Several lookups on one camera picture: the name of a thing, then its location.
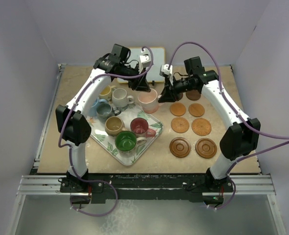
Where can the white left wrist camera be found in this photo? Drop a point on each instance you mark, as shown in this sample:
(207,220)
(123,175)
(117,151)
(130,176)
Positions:
(144,62)

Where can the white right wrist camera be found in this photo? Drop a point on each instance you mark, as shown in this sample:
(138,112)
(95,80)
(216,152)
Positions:
(166,70)

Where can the orange wooden coaster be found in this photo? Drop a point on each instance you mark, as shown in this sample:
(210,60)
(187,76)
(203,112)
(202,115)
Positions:
(177,109)

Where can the black front rail base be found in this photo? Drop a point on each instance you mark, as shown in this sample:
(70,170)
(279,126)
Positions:
(99,187)

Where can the tan ceramic cup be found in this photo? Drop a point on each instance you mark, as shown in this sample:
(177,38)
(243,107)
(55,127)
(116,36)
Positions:
(114,126)

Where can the pink ceramic cup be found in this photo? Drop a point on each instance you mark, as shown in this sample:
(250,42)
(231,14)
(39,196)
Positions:
(149,101)

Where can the floral serving tray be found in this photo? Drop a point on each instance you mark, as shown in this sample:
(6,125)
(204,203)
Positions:
(128,113)

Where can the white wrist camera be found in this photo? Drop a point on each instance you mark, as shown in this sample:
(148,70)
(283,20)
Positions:
(166,70)
(144,62)

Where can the woven bamboo coaster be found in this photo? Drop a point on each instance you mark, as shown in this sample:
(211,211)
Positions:
(180,124)
(201,126)

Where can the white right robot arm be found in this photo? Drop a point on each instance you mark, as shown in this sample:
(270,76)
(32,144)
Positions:
(239,140)

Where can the light blue ceramic cup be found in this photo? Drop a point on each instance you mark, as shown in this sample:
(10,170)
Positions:
(93,110)

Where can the red ceramic cup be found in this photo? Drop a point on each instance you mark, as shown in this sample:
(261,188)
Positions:
(141,128)

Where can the grey blue ceramic cup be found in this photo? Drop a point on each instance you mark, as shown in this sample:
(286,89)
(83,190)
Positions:
(105,110)

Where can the aluminium frame rail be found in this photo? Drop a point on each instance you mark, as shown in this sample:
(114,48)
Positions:
(49,185)

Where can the small whiteboard with stand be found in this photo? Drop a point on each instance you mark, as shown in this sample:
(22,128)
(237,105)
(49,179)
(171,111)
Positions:
(152,76)

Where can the white ceramic cup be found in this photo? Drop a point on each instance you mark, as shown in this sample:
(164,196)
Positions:
(121,99)

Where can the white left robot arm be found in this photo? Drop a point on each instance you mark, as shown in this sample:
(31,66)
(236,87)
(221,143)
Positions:
(71,119)

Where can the green ceramic cup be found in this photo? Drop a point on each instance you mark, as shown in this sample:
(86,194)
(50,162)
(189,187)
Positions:
(127,141)

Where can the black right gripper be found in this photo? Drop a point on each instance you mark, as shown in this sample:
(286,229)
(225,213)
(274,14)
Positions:
(169,94)

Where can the light wooden coaster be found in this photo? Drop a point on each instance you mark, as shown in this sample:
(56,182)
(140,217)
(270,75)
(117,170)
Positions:
(196,110)

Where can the yellow ceramic cup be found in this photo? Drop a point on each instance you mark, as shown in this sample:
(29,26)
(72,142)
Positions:
(107,93)

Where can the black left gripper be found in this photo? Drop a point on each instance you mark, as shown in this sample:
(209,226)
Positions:
(140,82)

